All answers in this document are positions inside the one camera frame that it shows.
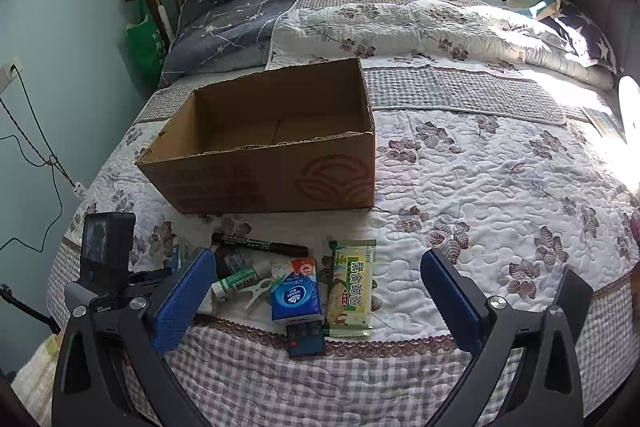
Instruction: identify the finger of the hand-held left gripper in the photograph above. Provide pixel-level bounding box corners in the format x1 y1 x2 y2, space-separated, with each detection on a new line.
131 269 172 287

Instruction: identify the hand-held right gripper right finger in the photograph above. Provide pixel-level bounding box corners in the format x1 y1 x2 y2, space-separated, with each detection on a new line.
419 248 593 427

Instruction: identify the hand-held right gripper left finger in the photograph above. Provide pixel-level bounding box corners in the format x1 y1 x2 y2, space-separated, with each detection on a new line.
51 247 217 427

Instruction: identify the white green glue stick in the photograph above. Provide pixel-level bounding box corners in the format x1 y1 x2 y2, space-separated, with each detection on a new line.
212 264 271 303

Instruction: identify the white plastic clothespin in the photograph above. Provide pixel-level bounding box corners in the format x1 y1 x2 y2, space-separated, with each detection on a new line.
243 277 275 313

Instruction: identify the black marker pen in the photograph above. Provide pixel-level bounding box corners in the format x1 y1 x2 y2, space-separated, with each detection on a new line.
211 233 309 258

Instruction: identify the green seaweed snack packet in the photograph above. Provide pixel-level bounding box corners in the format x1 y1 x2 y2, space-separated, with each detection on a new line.
322 239 377 339

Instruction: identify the blue tissue pack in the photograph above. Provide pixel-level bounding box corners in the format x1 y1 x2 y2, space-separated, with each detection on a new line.
270 257 323 323

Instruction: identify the dark blue remote control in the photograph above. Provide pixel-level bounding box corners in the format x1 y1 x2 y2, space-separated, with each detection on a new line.
286 321 325 359

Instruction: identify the brown cardboard box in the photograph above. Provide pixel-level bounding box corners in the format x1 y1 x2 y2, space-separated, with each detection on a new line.
136 57 377 214

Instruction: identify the black rod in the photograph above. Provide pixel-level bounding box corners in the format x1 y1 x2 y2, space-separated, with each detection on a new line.
0 289 56 335

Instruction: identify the green shopping bag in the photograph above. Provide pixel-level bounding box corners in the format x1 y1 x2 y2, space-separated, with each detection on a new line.
126 0 166 78

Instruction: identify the grey star-print duvet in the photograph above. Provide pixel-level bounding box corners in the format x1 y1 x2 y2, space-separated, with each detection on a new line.
159 0 351 88

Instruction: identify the white round object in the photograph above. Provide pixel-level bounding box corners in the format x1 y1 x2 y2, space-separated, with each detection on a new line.
618 76 640 132

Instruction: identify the navy star-print pillow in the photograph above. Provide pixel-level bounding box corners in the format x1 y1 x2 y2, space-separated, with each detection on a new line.
540 0 621 75

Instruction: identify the grey upholstered headboard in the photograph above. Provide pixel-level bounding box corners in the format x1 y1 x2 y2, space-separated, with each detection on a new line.
570 0 640 80

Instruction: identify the black cable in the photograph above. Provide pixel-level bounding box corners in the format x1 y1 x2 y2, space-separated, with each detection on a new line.
0 64 66 253

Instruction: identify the braided dark cable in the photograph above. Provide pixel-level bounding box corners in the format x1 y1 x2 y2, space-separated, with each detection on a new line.
0 97 83 188

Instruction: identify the white wall socket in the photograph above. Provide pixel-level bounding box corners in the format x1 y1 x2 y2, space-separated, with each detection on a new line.
0 57 23 95

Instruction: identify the white stick handle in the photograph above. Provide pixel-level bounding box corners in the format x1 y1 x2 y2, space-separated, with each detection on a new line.
157 4 173 44

